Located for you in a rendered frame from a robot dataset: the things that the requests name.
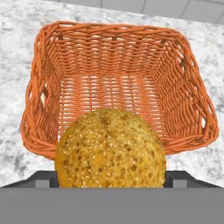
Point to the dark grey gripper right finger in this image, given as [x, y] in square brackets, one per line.
[179, 179]

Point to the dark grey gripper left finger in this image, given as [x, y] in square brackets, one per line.
[43, 179]

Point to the round seeded bread roll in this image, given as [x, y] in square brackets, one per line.
[110, 150]

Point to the orange wicker basket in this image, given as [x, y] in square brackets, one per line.
[116, 73]

